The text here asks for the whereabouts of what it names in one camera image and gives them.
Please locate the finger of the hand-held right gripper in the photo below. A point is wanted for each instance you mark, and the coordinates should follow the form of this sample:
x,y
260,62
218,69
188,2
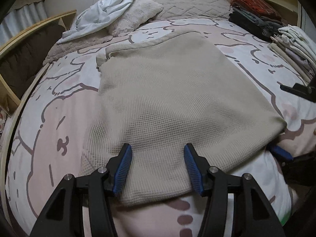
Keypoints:
x,y
296,90
279,150

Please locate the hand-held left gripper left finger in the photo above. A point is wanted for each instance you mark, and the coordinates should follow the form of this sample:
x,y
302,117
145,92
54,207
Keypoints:
x,y
122,170

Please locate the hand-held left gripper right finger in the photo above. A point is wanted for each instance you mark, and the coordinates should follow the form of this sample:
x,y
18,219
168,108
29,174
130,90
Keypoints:
x,y
193,170

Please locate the beige waffle knit garment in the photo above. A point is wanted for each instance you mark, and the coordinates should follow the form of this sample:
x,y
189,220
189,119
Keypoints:
x,y
172,91

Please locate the stack of light folded clothes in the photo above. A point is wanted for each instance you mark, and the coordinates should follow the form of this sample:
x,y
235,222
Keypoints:
x,y
293,49

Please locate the stack of dark folded clothes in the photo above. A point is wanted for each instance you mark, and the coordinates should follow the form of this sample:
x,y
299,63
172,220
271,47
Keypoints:
x,y
256,26

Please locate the bear printed bed sheet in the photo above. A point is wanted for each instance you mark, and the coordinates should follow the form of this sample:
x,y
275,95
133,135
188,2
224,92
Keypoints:
x,y
54,128

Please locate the red plaid folded cloth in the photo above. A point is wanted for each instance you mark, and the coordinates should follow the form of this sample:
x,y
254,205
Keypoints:
x,y
254,5

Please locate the fluffy beige throw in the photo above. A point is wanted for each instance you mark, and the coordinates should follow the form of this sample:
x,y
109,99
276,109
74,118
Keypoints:
x,y
74,47

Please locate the quilted beige pillow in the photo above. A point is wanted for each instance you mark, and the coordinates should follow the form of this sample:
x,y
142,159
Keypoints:
x,y
187,5

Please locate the brown cushion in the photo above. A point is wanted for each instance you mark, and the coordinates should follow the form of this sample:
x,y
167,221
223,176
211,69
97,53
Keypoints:
x,y
24,59

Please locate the fluffy beige pillow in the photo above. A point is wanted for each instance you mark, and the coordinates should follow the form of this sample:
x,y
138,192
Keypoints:
x,y
135,14

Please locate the white crumpled garment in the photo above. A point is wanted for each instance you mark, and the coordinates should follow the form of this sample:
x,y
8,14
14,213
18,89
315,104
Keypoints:
x,y
98,12

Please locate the wooden bedside shelf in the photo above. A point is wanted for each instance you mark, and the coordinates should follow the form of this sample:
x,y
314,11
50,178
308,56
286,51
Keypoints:
x,y
37,22

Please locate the pale grey curtain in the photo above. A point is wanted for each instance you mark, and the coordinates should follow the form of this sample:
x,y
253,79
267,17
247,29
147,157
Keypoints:
x,y
24,19

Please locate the cream wall shelf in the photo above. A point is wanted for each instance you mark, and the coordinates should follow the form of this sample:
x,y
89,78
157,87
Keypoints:
x,y
281,5

